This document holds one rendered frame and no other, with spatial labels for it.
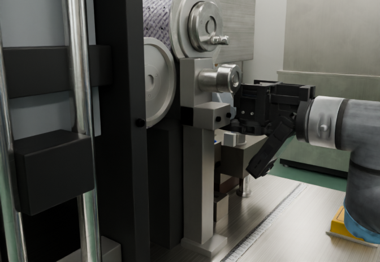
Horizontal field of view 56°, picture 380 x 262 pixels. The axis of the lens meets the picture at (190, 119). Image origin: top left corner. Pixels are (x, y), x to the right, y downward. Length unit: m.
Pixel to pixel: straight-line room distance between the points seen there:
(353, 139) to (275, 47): 4.88
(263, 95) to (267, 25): 4.88
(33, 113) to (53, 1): 0.08
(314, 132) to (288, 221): 0.23
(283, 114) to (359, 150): 0.12
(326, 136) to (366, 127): 0.05
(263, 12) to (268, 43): 0.45
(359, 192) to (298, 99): 0.15
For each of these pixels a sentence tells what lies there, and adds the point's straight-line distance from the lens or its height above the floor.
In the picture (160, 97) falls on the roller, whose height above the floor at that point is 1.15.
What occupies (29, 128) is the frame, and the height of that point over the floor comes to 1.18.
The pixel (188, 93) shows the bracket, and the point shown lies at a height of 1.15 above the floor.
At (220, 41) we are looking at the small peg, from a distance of 0.56.
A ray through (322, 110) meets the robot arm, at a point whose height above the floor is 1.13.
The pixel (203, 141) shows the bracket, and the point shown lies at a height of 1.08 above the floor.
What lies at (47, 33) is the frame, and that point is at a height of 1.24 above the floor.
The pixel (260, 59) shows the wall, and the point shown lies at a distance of 5.47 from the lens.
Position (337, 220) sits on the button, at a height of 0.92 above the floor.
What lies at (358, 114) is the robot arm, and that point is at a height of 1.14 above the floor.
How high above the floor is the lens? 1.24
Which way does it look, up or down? 13 degrees down
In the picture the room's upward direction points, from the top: straight up
